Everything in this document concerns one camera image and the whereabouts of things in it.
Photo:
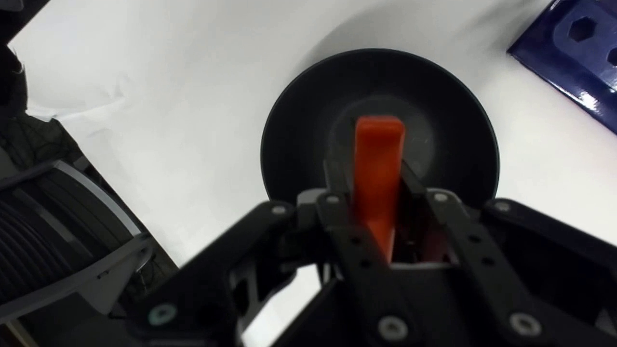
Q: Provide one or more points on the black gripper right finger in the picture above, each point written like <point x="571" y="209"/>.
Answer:
<point x="525" y="280"/>

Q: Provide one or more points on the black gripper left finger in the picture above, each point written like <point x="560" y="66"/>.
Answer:
<point x="373" y="295"/>

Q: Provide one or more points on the red orange block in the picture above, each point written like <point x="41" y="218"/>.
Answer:
<point x="376" y="176"/>

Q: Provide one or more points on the black round bowl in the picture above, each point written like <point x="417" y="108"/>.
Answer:
<point x="359" y="110"/>

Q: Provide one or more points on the dark blue plastic tray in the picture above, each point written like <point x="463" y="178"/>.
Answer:
<point x="573" y="47"/>

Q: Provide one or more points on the white paper table cover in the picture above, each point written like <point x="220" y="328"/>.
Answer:
<point x="168" y="101"/>

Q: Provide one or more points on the grey ribbed round base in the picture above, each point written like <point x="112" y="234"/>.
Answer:
<point x="62" y="236"/>

